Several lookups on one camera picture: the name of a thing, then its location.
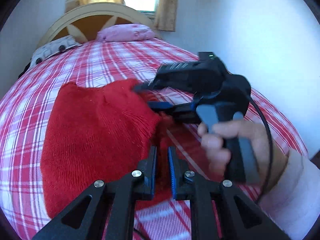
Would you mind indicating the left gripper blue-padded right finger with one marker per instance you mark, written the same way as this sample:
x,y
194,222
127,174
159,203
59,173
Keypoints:
x,y
218,210

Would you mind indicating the person's right hand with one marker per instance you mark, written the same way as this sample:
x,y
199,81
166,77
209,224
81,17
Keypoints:
x,y
263,163

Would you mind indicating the cream wooden headboard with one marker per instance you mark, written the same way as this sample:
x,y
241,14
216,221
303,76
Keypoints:
x,y
86,21

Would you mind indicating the yellow curtain centre right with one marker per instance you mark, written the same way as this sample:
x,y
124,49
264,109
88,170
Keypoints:
x,y
165,15

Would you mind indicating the pink pillow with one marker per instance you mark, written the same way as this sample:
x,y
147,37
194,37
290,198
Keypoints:
x,y
125,33

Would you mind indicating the red knitted sweater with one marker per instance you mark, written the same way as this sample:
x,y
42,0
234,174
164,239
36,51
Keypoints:
x,y
100,134

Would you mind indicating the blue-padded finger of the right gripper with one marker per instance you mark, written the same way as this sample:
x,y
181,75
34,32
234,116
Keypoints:
x,y
181,114

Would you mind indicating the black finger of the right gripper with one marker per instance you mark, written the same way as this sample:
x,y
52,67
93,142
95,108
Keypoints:
x,y
158,83

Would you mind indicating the red white plaid bedspread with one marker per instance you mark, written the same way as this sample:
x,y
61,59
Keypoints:
x,y
26,108

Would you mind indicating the white black patterned pillow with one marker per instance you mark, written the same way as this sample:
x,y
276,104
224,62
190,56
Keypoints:
x,y
53,48

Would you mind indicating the pink sleeve right forearm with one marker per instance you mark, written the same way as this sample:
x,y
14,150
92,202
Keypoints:
x,y
293,203

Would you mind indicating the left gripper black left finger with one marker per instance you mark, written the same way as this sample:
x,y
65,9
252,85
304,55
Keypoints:
x,y
105,210

